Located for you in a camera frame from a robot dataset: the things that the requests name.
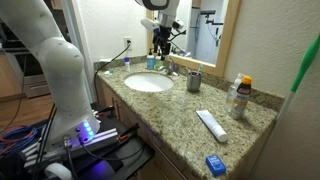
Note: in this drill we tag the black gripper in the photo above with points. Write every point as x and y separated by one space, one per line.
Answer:
162 36

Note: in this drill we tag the white and blue tube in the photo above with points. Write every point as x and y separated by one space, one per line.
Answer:
212 125

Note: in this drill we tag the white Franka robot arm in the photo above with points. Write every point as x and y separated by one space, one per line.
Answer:
60 73

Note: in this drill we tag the green soap pump bottle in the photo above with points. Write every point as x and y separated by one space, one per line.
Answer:
158 62

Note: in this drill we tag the blue soap pump bottle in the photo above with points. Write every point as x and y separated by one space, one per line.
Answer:
150 61

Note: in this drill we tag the chrome faucet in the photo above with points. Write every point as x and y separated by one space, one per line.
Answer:
169 69

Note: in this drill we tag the white sink basin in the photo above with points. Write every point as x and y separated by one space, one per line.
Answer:
148 82

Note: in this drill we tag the small white bottle blue cap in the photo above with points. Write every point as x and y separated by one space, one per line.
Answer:
127 63

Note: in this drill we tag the toothbrush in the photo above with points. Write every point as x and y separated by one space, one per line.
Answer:
200 68

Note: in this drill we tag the metal cup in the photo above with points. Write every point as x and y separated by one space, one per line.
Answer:
193 82

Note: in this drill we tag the wooden framed mirror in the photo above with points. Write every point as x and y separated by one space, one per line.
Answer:
213 40

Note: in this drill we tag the small green soap piece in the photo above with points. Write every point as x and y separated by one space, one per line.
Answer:
108 71

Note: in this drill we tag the clear bottle white cap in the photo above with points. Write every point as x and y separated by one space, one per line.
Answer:
231 93

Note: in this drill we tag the black clamp red tips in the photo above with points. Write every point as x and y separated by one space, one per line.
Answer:
105 110
129 131

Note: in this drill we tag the orange cap spray bottle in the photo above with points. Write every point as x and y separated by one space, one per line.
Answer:
241 98

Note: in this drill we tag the black cart top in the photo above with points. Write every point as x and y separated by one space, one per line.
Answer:
130 156

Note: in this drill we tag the wooden vanity cabinet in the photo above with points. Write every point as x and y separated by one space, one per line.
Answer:
156 163

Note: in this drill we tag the blue floss box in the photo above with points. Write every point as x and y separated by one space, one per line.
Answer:
215 164

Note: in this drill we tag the white drawer unit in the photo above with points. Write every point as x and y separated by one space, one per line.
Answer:
36 86

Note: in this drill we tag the white tape roll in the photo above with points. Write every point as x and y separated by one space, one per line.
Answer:
56 170

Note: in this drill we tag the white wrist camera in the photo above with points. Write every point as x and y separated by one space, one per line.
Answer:
150 25

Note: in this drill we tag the white wall outlet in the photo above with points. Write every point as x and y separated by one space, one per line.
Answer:
127 42

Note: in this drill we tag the aluminium robot base mount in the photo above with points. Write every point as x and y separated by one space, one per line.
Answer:
100 138

